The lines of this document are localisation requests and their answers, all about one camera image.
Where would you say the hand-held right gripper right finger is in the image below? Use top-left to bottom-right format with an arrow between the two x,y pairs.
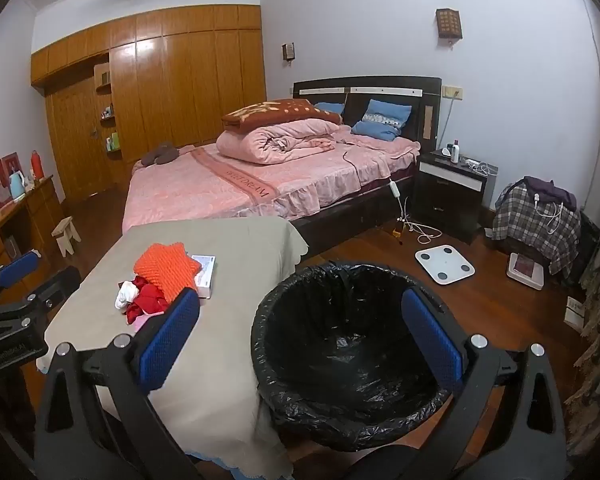
400,287 -> 568,480

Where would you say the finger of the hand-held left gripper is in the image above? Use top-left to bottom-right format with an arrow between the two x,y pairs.
27,266 -> 82,311
0,250 -> 42,306

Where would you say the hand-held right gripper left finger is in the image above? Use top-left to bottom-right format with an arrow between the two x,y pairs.
34,287 -> 203,480

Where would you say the red glove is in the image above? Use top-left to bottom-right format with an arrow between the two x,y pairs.
125,275 -> 170,325

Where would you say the white plastic bag ball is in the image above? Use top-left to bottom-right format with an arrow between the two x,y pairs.
114,280 -> 140,311

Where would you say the orange knitted cloth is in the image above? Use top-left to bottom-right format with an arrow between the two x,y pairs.
132,242 -> 202,306

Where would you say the black-lined trash bin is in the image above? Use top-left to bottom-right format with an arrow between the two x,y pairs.
251,260 -> 481,453

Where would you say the small wooden stool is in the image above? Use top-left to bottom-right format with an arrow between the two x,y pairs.
51,216 -> 82,256

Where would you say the wooden sideboard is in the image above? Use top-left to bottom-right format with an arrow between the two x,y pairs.
0,175 -> 66,281

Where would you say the table with beige cloth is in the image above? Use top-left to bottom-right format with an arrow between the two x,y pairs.
36,217 -> 309,478

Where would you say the white bathroom scale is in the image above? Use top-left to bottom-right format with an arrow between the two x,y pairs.
415,245 -> 476,286

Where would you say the light blue kettle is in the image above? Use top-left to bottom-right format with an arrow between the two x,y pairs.
8,170 -> 27,201

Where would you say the white scale with red top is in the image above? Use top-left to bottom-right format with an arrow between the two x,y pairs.
506,252 -> 544,290

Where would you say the dark nightstand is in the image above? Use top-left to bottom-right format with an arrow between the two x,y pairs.
412,149 -> 498,245

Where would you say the white printed box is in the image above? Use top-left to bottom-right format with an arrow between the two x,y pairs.
565,297 -> 587,331

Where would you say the plaid covered chair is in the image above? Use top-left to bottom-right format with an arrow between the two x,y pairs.
491,180 -> 582,278

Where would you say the bed with pink sheet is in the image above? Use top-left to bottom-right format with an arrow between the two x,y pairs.
121,76 -> 443,256

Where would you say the brown neck pillow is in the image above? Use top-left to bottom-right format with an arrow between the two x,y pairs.
140,142 -> 182,166

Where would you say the black bag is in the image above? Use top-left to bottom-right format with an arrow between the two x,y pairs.
577,210 -> 600,281

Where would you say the purple garment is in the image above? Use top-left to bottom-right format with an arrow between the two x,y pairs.
524,176 -> 578,211

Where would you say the blue patterned pillow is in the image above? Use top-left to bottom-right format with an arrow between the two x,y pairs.
351,99 -> 413,142

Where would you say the folded pink quilt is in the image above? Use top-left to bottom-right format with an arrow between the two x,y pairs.
216,117 -> 353,164

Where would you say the wooden wardrobe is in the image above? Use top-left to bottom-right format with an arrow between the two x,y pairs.
30,4 -> 267,206

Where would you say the folded brown blanket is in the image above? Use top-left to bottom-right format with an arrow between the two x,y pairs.
221,98 -> 343,134

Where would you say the white charging cable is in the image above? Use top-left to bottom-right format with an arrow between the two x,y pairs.
532,195 -> 563,233
397,195 -> 443,247

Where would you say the large wooden wall lamp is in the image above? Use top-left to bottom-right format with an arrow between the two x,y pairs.
435,8 -> 465,43

